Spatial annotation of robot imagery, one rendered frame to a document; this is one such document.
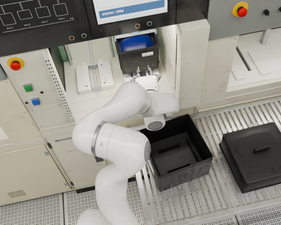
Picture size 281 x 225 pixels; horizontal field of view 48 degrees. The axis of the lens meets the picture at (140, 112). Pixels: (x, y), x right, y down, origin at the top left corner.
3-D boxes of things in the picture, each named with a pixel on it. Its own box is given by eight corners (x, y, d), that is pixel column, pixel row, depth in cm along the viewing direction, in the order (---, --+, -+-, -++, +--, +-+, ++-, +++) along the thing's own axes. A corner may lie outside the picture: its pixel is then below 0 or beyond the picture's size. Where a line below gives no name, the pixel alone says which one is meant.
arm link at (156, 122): (159, 91, 130) (138, 98, 132) (164, 116, 122) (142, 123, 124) (163, 102, 137) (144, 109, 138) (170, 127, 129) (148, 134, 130)
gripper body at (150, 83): (138, 104, 138) (134, 85, 145) (161, 101, 139) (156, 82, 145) (137, 93, 132) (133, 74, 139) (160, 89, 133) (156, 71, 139)
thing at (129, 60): (120, 80, 182) (113, 39, 156) (115, 55, 193) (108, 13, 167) (161, 72, 184) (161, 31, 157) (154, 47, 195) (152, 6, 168)
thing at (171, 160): (140, 147, 170) (138, 130, 156) (187, 131, 174) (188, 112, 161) (159, 192, 154) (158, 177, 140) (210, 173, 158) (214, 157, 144)
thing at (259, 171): (241, 193, 151) (247, 182, 140) (218, 143, 168) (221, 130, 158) (298, 179, 153) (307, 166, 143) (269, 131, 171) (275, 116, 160)
